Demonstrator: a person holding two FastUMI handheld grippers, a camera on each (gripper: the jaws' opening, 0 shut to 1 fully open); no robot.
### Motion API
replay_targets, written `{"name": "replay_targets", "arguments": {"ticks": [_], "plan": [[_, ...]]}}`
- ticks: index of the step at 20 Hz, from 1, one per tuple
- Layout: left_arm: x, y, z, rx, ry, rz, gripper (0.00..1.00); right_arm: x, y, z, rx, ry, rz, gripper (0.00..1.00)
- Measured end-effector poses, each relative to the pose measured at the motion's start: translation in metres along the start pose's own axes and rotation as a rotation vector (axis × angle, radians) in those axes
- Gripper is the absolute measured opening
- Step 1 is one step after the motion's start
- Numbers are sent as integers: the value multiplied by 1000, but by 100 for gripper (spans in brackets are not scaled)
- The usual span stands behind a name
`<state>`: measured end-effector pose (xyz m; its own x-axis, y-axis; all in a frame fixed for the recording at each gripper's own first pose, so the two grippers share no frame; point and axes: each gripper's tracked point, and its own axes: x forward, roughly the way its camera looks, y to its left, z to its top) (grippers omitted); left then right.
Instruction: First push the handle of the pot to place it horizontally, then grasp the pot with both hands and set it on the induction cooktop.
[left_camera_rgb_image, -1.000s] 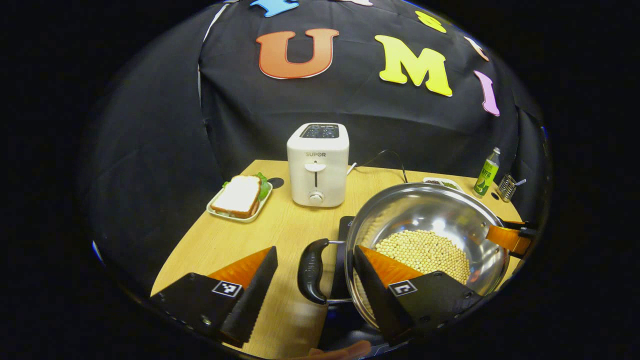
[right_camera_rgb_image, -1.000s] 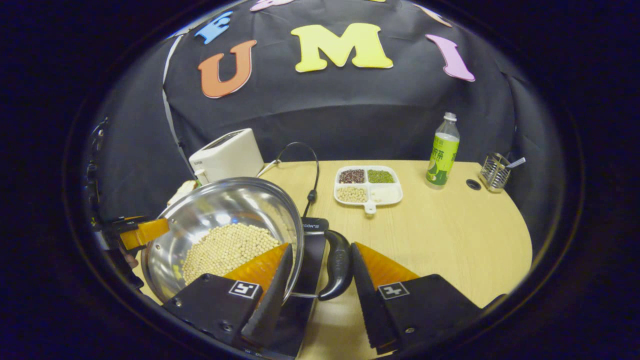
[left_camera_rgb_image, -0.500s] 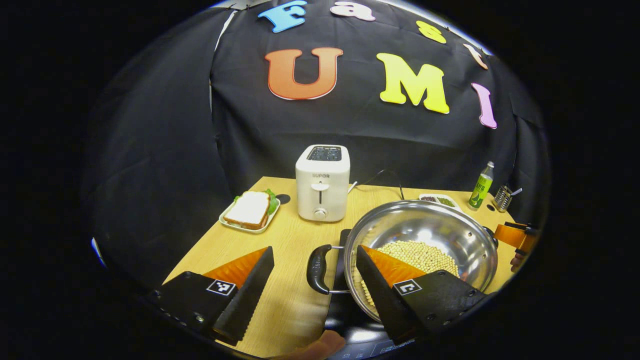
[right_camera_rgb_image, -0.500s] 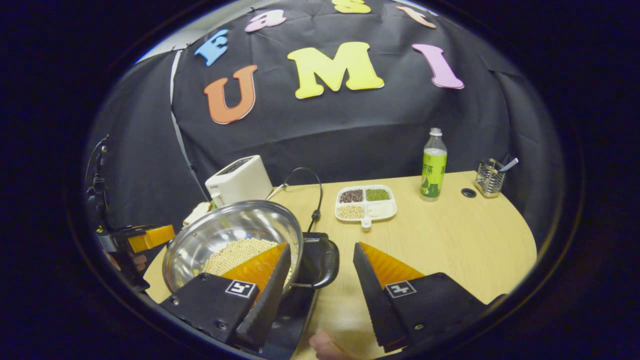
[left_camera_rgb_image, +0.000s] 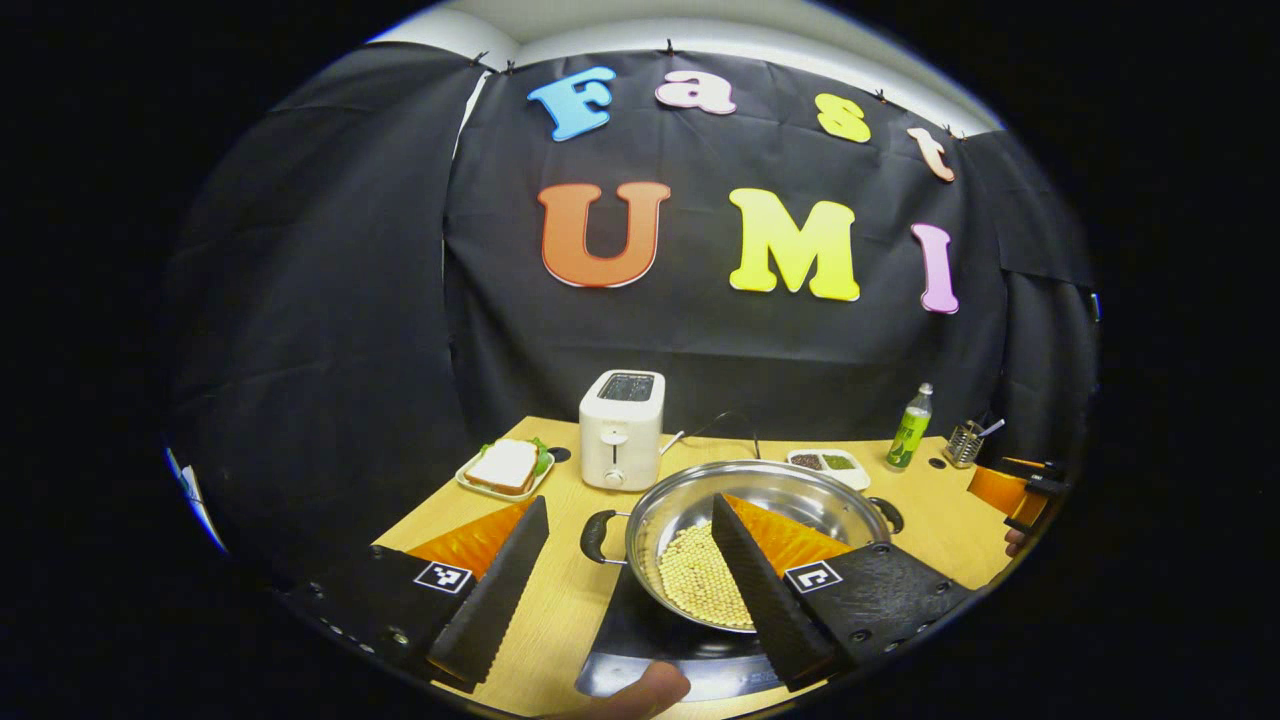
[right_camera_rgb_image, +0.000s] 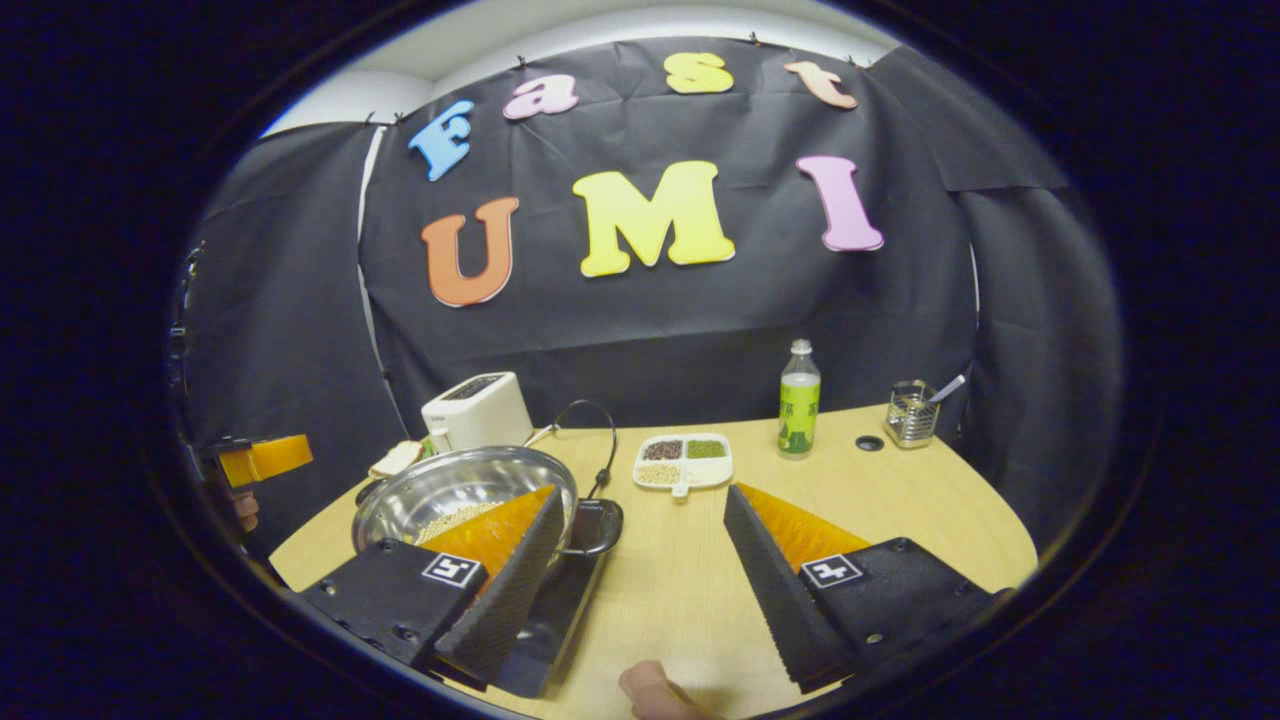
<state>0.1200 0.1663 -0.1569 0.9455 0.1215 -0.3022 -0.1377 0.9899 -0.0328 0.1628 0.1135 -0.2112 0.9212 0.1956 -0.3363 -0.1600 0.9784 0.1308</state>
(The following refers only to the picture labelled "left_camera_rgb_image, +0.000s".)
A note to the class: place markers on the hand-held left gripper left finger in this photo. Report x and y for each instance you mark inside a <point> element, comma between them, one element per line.
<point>495,600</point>

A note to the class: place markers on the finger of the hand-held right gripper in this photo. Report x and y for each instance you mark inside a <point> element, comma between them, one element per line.
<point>1000,490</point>

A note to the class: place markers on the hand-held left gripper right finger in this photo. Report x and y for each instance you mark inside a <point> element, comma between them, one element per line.
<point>765,600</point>

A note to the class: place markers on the pile of soybeans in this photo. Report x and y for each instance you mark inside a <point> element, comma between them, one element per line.
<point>700,580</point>

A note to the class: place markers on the black induction cooktop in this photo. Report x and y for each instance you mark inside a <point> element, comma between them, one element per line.
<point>650,645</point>

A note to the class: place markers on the stainless steel pot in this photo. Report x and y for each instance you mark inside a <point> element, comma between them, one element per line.
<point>680,505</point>

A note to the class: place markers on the metal utensil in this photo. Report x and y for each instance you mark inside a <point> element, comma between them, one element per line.
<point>992,427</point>

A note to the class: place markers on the green label drink bottle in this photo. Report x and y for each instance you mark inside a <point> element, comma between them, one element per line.
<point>908,435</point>

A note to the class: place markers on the sandwich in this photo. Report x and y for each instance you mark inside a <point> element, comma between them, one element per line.
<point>503,466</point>

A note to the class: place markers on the white sandwich plate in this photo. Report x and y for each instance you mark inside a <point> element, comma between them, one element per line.
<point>545,475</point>

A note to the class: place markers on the white divided bean dish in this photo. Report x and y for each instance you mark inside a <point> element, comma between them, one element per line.
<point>850,475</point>

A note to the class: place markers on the white toaster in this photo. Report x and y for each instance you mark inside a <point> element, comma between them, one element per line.
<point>620,430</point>

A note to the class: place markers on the black backdrop cloth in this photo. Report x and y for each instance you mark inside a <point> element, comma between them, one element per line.
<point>350,300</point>

